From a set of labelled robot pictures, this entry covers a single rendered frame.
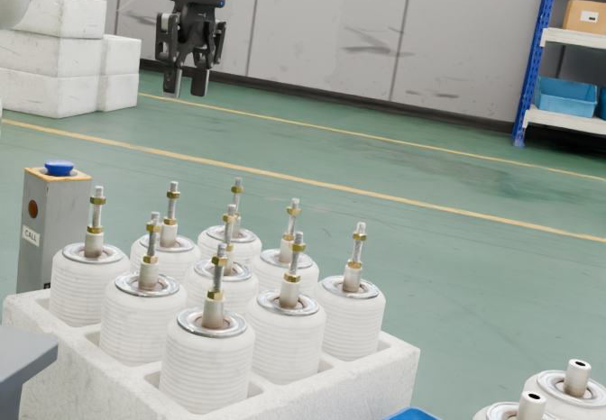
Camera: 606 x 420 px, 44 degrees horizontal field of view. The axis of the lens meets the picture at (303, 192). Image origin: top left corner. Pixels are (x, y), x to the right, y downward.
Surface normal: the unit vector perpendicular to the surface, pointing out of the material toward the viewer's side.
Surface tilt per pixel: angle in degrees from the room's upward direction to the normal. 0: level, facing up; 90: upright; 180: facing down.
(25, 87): 90
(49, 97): 90
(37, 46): 90
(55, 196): 90
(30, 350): 0
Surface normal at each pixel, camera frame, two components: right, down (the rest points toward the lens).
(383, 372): 0.73, 0.25
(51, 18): -0.23, 0.18
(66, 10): 0.96, 0.19
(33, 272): -0.68, 0.06
